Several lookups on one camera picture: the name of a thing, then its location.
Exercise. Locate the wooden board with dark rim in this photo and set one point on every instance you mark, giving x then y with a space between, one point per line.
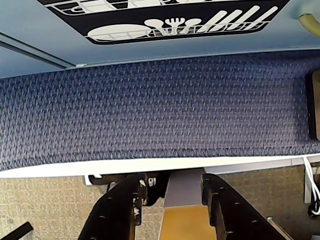
315 105

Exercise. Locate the black flat bar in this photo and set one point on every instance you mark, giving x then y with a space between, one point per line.
17 231

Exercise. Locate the blue woven placemat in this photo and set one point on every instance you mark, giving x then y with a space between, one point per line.
155 110

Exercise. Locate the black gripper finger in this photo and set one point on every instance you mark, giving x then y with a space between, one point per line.
232 212
117 207

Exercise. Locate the gray and wood table leg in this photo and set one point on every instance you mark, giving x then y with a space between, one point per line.
183 200

